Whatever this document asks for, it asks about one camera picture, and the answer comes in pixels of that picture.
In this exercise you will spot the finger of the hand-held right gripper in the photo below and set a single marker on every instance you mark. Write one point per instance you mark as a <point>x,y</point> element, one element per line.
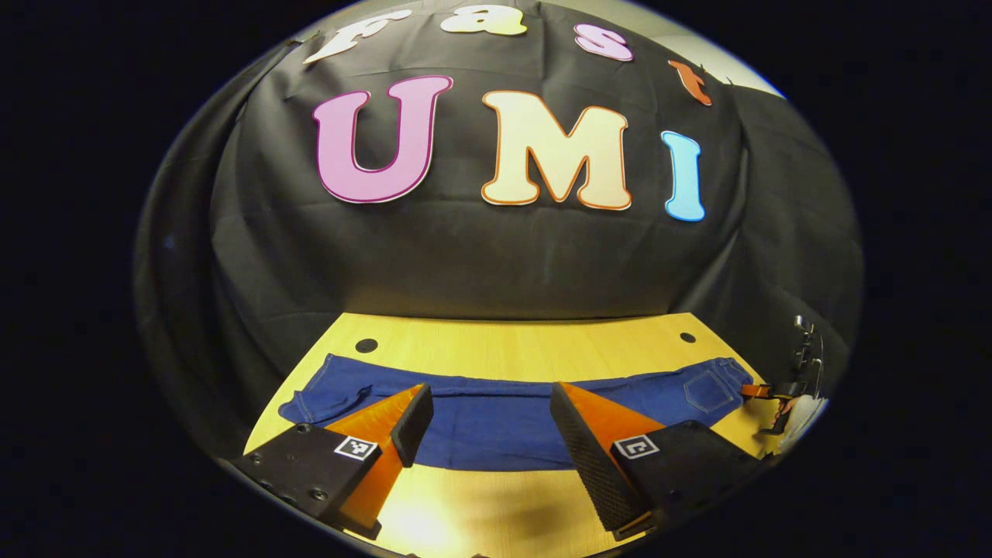
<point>758,391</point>

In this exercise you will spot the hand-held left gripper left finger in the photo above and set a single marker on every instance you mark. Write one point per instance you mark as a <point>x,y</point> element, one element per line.
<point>415,422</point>

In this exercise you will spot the black backdrop cloth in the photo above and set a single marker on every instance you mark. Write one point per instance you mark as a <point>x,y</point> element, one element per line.
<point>496,256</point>

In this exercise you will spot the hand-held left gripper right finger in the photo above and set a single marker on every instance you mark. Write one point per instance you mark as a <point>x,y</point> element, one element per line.
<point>581,449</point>

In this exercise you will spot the blue denim jeans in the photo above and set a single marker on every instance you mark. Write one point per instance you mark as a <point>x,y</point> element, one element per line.
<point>496,426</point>

